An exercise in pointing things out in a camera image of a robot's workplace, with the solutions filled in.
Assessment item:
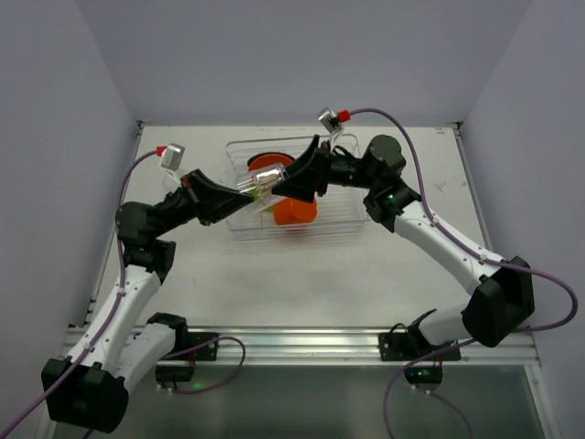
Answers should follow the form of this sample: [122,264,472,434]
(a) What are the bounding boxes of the clear glass cup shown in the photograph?
[236,171,287,214]

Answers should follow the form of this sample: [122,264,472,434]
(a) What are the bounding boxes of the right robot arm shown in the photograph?
[272,134,535,355]

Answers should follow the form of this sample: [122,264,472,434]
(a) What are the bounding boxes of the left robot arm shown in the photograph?
[41,170,254,434]

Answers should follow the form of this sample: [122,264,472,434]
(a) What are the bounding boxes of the clear plastic rack tray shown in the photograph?
[225,133,376,242]

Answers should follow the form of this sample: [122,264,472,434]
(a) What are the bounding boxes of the black plate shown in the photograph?
[247,152,295,171]

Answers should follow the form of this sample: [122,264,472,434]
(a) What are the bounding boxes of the green plate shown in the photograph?
[256,196,282,213]

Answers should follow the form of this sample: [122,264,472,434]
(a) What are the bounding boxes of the orange plate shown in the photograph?
[247,153,295,176]

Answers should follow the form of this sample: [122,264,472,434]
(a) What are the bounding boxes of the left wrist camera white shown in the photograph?
[155,144,186,184]

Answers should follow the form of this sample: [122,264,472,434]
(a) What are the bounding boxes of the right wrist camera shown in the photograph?
[318,107,344,148]

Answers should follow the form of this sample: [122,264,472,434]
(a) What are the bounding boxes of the white wire dish rack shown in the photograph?
[227,137,374,239]

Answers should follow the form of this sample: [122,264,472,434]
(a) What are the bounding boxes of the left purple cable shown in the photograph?
[0,145,166,439]

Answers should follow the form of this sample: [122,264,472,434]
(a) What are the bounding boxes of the purple cable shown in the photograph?
[338,107,579,439]
[0,145,166,439]

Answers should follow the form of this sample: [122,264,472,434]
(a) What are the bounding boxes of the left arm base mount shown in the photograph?
[154,331,219,390]

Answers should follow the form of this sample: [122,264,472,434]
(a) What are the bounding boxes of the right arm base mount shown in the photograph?
[378,309,462,391]

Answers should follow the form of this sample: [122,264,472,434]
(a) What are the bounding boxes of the aluminium frame rail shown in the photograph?
[189,327,540,366]

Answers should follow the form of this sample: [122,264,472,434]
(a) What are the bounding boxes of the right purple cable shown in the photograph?
[338,107,579,439]

